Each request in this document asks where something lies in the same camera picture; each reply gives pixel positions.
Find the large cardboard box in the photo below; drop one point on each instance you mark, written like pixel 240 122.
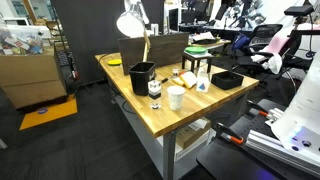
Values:
pixel 31 79

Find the black office chair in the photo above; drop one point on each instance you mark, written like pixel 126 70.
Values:
pixel 258 39

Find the dark wooden back board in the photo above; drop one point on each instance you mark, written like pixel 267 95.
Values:
pixel 165 50

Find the white toy bread slice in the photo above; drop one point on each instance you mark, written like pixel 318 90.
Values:
pixel 189 79

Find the black trash bin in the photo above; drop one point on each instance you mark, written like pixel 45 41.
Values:
pixel 141 73

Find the cardboard box under table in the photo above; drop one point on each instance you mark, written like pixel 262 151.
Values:
pixel 187 135

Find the white desk lamp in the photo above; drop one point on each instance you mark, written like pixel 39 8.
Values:
pixel 132 23

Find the orange handled clamp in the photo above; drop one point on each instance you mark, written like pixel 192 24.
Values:
pixel 257 107
pixel 231 135

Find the small glass jar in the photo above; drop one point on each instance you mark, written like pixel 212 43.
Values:
pixel 175 72

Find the yellow round disc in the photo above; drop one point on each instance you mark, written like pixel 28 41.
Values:
pixel 114 62

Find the green plastic plate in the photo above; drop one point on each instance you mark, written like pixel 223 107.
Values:
pixel 195 50

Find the white small carton box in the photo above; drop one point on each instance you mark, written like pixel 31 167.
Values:
pixel 202 81

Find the small dark wooden stool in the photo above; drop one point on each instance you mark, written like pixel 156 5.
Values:
pixel 195 60

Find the white paper cup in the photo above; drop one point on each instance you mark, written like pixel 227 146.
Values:
pixel 175 95

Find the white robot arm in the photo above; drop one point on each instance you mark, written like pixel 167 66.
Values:
pixel 298 129

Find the black square tray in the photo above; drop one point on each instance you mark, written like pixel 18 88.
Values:
pixel 226 80

